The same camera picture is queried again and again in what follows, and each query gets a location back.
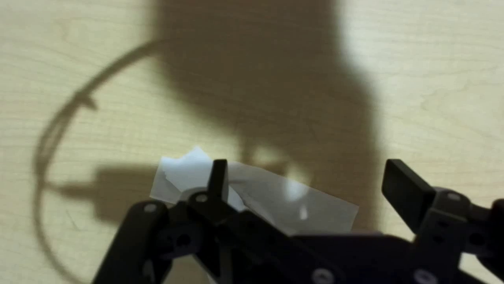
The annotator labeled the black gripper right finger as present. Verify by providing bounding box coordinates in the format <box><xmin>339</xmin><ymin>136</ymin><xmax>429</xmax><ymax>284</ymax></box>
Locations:
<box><xmin>382</xmin><ymin>158</ymin><xmax>504</xmax><ymax>284</ymax></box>

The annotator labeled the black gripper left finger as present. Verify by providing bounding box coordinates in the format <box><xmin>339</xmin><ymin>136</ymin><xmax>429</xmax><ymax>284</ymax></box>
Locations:
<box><xmin>93</xmin><ymin>158</ymin><xmax>297</xmax><ymax>284</ymax></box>

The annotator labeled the clear plastic wrapper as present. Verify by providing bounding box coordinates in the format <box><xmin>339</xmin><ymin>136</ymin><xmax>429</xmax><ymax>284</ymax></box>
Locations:
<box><xmin>148</xmin><ymin>147</ymin><xmax>363</xmax><ymax>237</ymax></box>

